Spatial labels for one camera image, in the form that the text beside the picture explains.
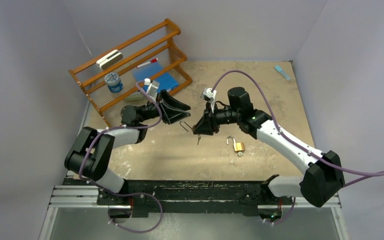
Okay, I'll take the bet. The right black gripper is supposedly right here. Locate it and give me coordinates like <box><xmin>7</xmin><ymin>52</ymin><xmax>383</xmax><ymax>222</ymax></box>
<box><xmin>194</xmin><ymin>102</ymin><xmax>242</xmax><ymax>136</ymax></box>

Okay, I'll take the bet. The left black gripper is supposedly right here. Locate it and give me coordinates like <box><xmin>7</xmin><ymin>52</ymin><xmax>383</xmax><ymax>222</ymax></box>
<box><xmin>140</xmin><ymin>90</ymin><xmax>191</xmax><ymax>125</ymax></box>

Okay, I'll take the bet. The brass padlock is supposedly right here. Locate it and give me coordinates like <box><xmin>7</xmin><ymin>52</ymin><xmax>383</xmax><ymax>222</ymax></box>
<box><xmin>226</xmin><ymin>135</ymin><xmax>246</xmax><ymax>153</ymax></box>
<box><xmin>179</xmin><ymin>120</ymin><xmax>199</xmax><ymax>136</ymax></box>

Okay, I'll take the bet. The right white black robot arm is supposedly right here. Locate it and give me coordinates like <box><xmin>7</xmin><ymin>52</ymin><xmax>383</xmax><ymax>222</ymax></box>
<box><xmin>192</xmin><ymin>87</ymin><xmax>345</xmax><ymax>208</ymax></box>

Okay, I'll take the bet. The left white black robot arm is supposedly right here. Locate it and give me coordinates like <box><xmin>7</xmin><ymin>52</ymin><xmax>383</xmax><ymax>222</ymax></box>
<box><xmin>64</xmin><ymin>90</ymin><xmax>191</xmax><ymax>205</ymax></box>

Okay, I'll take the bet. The blue book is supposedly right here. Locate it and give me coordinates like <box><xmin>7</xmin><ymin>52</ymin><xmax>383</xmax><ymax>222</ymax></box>
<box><xmin>132</xmin><ymin>62</ymin><xmax>179</xmax><ymax>93</ymax></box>

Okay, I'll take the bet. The pale green roll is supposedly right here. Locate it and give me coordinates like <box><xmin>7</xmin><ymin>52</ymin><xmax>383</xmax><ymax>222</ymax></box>
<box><xmin>124</xmin><ymin>92</ymin><xmax>145</xmax><ymax>102</ymax></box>

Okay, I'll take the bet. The orange wooden rack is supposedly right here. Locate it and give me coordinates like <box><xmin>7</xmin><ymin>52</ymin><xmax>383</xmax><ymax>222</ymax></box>
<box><xmin>68</xmin><ymin>18</ymin><xmax>193</xmax><ymax>127</ymax></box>

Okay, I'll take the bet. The red capped marker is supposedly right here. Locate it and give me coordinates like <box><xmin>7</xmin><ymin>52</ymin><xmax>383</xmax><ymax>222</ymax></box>
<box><xmin>136</xmin><ymin>58</ymin><xmax>159</xmax><ymax>68</ymax></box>

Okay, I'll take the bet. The blue lidded jar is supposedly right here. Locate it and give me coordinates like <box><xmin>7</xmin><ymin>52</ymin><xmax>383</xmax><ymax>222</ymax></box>
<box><xmin>104</xmin><ymin>72</ymin><xmax>123</xmax><ymax>93</ymax></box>

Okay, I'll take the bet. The white board eraser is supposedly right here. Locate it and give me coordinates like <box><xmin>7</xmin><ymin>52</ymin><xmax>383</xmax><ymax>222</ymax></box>
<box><xmin>95</xmin><ymin>49</ymin><xmax>124</xmax><ymax>71</ymax></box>

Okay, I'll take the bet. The light blue eraser block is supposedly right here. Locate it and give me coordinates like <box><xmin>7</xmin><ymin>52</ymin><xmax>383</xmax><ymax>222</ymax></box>
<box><xmin>274</xmin><ymin>65</ymin><xmax>292</xmax><ymax>81</ymax></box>

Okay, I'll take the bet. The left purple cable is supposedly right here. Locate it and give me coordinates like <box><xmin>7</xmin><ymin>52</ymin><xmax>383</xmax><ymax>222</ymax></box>
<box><xmin>78</xmin><ymin>81</ymin><xmax>164</xmax><ymax>186</ymax></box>

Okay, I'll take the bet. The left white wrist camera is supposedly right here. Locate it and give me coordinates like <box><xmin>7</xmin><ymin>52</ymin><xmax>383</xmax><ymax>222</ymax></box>
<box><xmin>143</xmin><ymin>78</ymin><xmax>160</xmax><ymax>100</ymax></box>

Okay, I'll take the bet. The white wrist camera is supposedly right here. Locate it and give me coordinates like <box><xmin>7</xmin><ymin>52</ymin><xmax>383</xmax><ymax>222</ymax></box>
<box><xmin>201</xmin><ymin>87</ymin><xmax>217</xmax><ymax>113</ymax></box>
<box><xmin>143</xmin><ymin>78</ymin><xmax>160</xmax><ymax>100</ymax></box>

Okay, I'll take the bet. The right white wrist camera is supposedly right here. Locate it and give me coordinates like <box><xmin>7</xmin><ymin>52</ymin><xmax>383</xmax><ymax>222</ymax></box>
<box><xmin>201</xmin><ymin>87</ymin><xmax>217</xmax><ymax>113</ymax></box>

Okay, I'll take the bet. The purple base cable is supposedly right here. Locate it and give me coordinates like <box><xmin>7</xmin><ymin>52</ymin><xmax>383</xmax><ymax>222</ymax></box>
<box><xmin>107</xmin><ymin>192</ymin><xmax>165</xmax><ymax>235</ymax></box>

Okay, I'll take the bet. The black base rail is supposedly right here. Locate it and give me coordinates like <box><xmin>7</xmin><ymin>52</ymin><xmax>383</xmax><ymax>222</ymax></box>
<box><xmin>62</xmin><ymin>178</ymin><xmax>293</xmax><ymax>219</ymax></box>

